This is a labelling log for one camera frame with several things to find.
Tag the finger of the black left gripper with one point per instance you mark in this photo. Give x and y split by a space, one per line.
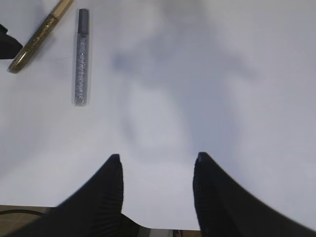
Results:
9 46

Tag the silver glitter pen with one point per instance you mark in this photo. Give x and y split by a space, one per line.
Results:
82 59

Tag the black table frame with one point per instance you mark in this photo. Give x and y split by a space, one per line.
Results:
129 228

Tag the gold marker pen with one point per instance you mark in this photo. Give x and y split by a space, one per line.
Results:
31 47

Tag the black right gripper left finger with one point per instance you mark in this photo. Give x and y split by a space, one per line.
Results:
92 211

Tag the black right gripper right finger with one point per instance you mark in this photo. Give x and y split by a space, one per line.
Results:
226 209

